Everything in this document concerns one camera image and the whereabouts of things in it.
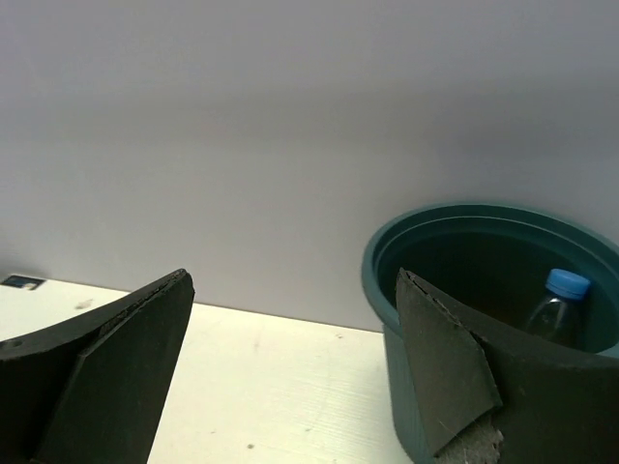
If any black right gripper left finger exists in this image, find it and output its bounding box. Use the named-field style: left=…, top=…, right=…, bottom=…
left=1, top=269, right=194, bottom=463

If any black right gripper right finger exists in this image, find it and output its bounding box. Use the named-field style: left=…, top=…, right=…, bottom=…
left=396, top=271, right=618, bottom=463

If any blue-label water bottle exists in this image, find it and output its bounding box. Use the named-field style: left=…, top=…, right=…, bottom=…
left=522, top=268, right=591, bottom=349

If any dark green ribbed bin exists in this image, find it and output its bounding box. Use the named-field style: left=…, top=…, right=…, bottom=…
left=361, top=204, right=618, bottom=463

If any small paper scrap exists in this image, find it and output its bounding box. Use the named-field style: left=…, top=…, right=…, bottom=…
left=74, top=300, right=93, bottom=310

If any blue corner sticker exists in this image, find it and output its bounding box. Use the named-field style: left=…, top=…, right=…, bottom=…
left=1, top=275, right=46, bottom=291

